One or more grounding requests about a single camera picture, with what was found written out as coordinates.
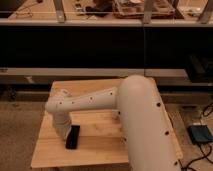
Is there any black rectangular eraser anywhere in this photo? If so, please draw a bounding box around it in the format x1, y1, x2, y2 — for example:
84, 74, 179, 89
65, 125, 80, 149

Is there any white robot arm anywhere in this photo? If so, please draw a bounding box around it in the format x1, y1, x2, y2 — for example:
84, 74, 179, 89
45, 75, 181, 171

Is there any black floor cable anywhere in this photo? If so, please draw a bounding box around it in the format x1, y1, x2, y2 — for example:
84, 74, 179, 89
179, 101, 213, 171

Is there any cluttered tray on shelf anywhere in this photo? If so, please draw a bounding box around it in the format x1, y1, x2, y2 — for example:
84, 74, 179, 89
112, 0, 175, 18

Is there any dark blue box on floor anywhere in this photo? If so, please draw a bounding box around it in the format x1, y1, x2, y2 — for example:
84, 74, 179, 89
187, 125, 213, 144

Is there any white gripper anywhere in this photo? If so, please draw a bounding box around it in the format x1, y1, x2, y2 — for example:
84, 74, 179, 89
52, 113, 72, 140

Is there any black object on shelf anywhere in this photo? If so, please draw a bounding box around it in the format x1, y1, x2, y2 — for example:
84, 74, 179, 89
85, 2, 112, 17

